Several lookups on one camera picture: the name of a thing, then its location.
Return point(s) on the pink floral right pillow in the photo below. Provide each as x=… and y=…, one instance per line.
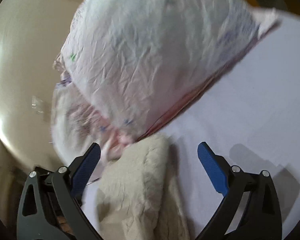
x=140, y=62

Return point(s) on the beige cable-knit sweater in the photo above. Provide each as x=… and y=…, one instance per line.
x=138, y=196

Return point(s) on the pink floral left pillow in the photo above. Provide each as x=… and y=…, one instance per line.
x=76, y=124

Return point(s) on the lavender bed sheet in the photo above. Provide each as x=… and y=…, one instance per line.
x=251, y=117

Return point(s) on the pink floral pillow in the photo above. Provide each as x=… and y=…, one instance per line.
x=140, y=62
x=76, y=124

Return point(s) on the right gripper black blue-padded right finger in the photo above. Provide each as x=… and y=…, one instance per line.
x=261, y=218

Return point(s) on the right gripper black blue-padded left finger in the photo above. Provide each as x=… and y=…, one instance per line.
x=50, y=203

